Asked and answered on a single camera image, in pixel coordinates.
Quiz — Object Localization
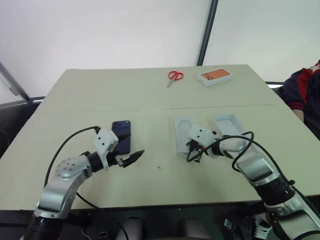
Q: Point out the dark blue smartphone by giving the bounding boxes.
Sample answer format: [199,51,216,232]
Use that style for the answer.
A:
[110,120,133,155]

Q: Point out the white box with orange print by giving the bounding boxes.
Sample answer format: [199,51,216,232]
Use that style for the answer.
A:
[196,69,235,88]

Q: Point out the black low bench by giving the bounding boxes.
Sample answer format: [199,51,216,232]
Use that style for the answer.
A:
[0,96,46,162]

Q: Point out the black white sneaker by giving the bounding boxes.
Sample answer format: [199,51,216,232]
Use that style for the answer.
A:
[251,213,272,239]

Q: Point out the person in dark red jacket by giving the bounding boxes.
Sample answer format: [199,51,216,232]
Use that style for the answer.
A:
[278,58,320,141]

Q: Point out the grey rounded shape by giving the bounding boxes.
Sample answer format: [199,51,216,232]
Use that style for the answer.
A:
[121,216,144,240]

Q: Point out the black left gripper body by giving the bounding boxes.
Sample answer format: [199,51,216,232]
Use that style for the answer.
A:
[106,149,126,169]

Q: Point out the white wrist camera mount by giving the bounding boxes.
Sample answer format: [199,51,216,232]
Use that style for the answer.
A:
[94,128,119,171]
[187,124,217,149]

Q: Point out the white phone box lid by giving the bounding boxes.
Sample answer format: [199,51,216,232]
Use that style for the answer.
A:
[211,112,247,141]

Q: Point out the grey metal bar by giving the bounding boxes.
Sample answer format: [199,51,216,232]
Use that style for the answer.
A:
[0,61,31,101]

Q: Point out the black slanted pole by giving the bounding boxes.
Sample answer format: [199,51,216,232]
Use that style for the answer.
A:
[196,0,220,66]

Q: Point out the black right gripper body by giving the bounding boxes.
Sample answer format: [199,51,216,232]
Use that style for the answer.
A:
[186,139,210,157]

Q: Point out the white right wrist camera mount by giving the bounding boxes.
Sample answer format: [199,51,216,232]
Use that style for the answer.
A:
[187,124,217,149]

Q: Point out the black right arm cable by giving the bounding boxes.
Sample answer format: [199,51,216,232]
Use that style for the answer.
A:
[212,131,320,218]

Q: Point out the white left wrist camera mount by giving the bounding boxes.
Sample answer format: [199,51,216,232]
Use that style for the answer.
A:
[94,128,119,171]

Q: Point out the white phone box base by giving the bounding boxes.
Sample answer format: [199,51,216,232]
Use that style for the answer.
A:
[173,114,199,155]

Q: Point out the red handled scissors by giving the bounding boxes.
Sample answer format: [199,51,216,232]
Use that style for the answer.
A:
[166,70,185,89]

